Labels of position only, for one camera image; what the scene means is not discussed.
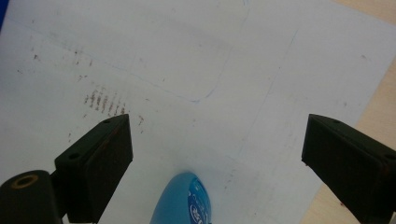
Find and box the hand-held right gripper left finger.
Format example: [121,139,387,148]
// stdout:
[50,113,134,224]

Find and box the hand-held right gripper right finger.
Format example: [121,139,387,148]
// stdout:
[301,113,396,224]

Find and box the blue cardboard box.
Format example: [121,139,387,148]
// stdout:
[0,0,10,32]

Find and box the white paper sheet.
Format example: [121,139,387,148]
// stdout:
[0,0,396,224]

